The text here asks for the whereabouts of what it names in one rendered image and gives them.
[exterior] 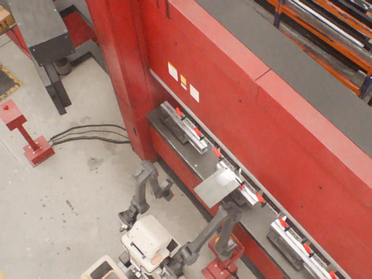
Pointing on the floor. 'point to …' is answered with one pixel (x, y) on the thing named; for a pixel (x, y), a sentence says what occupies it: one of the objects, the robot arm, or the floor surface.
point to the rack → (331, 41)
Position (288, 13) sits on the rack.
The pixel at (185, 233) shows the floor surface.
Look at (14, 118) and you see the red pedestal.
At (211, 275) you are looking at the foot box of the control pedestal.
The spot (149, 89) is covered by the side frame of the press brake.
